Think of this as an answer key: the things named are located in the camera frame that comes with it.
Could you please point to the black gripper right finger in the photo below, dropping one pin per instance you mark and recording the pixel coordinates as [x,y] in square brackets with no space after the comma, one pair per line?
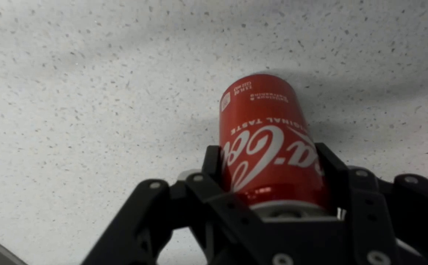
[387,221]

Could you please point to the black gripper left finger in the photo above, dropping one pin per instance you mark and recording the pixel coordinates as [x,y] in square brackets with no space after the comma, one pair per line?
[155,209]

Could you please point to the red soda can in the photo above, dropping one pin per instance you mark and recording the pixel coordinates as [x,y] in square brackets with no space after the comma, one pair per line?
[269,158]

